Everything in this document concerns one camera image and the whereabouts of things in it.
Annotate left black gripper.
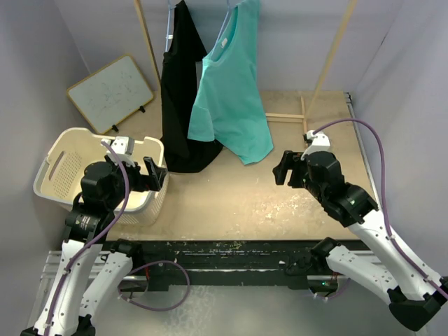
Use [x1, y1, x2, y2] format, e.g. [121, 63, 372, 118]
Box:
[105, 154, 167, 208]

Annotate teal t shirt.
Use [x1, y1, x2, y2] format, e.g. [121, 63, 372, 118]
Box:
[188, 1, 274, 165]

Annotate light blue wire hanger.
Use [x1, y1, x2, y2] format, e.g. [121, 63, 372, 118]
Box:
[211, 0, 235, 53]

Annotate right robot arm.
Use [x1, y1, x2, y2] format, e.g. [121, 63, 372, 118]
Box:
[273, 150, 447, 331]

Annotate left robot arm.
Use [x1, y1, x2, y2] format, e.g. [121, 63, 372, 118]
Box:
[21, 157, 167, 335]

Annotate blue hanger with black shirt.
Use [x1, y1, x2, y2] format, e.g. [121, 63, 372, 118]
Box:
[164, 0, 175, 52]

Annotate black t shirt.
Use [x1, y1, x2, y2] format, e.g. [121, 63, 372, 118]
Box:
[161, 1, 223, 173]

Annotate small framed whiteboard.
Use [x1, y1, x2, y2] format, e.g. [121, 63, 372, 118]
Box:
[66, 55, 154, 134]

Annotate cream plastic laundry basket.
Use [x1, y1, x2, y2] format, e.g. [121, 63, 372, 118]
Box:
[33, 127, 169, 225]

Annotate wooden clothes rack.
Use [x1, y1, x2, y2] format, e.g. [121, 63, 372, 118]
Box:
[133, 0, 358, 133]

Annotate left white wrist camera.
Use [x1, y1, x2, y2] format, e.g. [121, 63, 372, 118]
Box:
[101, 136, 136, 167]

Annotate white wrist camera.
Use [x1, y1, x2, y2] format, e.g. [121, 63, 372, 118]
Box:
[300, 130, 330, 160]
[101, 136, 136, 167]

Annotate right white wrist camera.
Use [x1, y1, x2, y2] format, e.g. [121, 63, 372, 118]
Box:
[300, 130, 330, 160]

